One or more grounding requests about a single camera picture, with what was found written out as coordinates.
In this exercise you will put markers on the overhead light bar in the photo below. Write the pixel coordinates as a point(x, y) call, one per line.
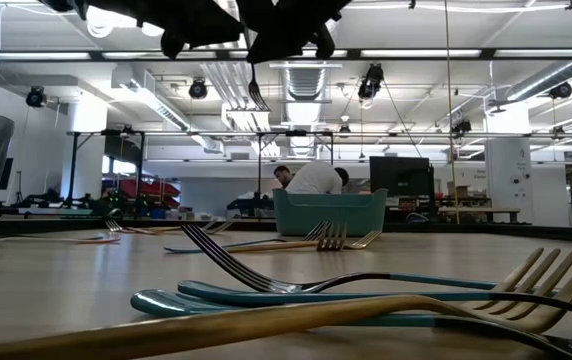
point(488, 55)

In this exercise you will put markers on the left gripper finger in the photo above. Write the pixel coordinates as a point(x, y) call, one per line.
point(216, 39)
point(211, 26)

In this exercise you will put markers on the silver ventilation duct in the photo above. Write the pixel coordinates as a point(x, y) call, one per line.
point(306, 85)

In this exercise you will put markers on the red background object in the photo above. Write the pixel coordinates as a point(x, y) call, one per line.
point(151, 192)

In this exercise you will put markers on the wooden bench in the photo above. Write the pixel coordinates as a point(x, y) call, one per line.
point(481, 211)

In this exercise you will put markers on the teal plastic bin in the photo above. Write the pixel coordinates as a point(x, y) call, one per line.
point(331, 215)

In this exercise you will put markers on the black hanging camera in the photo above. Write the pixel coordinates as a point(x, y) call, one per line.
point(198, 90)
point(462, 129)
point(36, 97)
point(561, 91)

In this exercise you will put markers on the black overhead camera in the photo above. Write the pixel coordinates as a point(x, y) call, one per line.
point(372, 80)

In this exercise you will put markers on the black monitor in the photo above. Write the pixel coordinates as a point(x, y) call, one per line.
point(401, 175)

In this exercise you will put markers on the black background robot arm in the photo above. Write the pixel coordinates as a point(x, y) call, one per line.
point(251, 205)
point(41, 200)

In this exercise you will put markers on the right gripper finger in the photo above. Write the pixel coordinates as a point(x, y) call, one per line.
point(271, 52)
point(281, 39)

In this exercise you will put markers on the cardboard box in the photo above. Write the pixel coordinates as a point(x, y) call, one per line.
point(458, 191)

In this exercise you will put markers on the person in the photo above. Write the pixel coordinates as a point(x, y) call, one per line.
point(282, 176)
point(316, 180)

